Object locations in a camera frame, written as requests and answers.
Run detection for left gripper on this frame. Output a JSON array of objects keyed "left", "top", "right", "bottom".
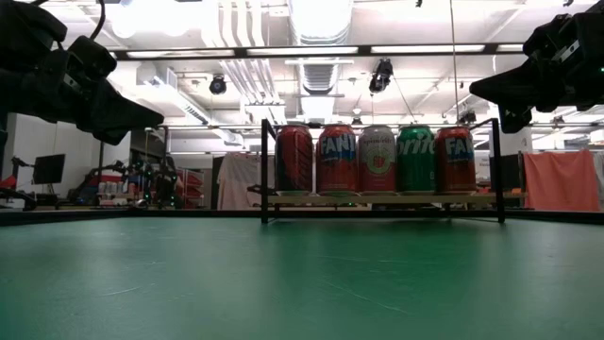
[{"left": 0, "top": 49, "right": 165, "bottom": 146}]

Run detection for red Fanta strawberry can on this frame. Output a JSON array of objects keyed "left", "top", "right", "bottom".
[
  {"left": 434, "top": 125, "right": 478, "bottom": 196},
  {"left": 315, "top": 124, "right": 359, "bottom": 196}
]

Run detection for black metal rack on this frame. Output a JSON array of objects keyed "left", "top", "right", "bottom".
[{"left": 129, "top": 123, "right": 170, "bottom": 209}]

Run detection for black monitor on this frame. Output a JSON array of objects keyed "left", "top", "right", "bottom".
[
  {"left": 489, "top": 153, "right": 523, "bottom": 193},
  {"left": 31, "top": 153, "right": 67, "bottom": 186}
]

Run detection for red Coca-Cola Zero can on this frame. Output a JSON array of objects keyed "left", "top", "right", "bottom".
[{"left": 275, "top": 124, "right": 314, "bottom": 196}]

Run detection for wooden shelf black frame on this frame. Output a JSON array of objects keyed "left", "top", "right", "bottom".
[{"left": 244, "top": 116, "right": 529, "bottom": 224}]

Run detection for background robot arms green lights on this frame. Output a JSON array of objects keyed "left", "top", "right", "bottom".
[{"left": 68, "top": 159, "right": 183, "bottom": 209}]

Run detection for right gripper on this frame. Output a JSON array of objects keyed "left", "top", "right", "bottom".
[{"left": 469, "top": 12, "right": 586, "bottom": 135}]

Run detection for black camera cable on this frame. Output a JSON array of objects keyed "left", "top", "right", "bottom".
[{"left": 88, "top": 0, "right": 107, "bottom": 42}]

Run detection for green table mat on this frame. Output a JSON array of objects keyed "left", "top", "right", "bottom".
[{"left": 0, "top": 216, "right": 604, "bottom": 340}]

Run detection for red cloth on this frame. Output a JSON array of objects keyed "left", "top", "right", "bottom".
[{"left": 522, "top": 148, "right": 601, "bottom": 213}]

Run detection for green Sprite can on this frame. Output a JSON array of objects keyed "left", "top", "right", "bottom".
[{"left": 395, "top": 125, "right": 437, "bottom": 196}]

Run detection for white cloth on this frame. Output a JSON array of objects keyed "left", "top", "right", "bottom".
[{"left": 214, "top": 151, "right": 265, "bottom": 212}]

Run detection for red and black equipment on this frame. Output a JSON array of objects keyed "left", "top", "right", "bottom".
[{"left": 0, "top": 155, "right": 39, "bottom": 212}]

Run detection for pink and white can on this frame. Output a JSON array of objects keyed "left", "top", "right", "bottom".
[{"left": 357, "top": 125, "right": 398, "bottom": 196}]

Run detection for red storage bins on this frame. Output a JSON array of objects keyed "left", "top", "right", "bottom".
[{"left": 174, "top": 167, "right": 207, "bottom": 209}]

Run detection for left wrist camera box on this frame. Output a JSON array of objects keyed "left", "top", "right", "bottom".
[{"left": 65, "top": 35, "right": 118, "bottom": 81}]

